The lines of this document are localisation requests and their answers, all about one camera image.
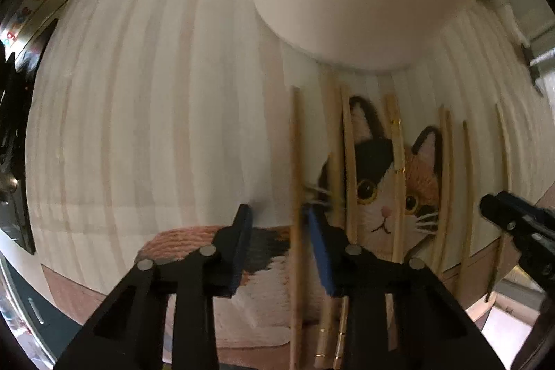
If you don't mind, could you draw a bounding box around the dark teal cabinet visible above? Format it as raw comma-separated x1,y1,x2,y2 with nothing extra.
0,261,100,358

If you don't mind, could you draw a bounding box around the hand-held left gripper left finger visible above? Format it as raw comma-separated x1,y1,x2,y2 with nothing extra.
54,203,254,370

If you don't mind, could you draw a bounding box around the group of wooden chopsticks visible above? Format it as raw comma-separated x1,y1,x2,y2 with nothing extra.
318,69,514,370

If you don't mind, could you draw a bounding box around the grey metal bracket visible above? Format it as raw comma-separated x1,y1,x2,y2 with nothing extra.
518,43,555,95

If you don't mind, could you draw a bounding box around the pale wooden chopstick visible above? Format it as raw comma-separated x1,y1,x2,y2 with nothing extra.
288,86,304,370

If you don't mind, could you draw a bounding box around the striped cat print placemat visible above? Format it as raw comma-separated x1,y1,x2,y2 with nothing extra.
25,0,527,370

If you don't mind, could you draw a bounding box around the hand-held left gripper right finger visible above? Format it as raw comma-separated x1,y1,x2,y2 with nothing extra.
304,209,506,370

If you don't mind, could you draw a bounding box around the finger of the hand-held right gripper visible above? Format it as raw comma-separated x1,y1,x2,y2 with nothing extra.
480,190,555,290

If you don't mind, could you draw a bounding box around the dark blurry object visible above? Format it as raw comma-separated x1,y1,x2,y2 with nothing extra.
0,19,37,256

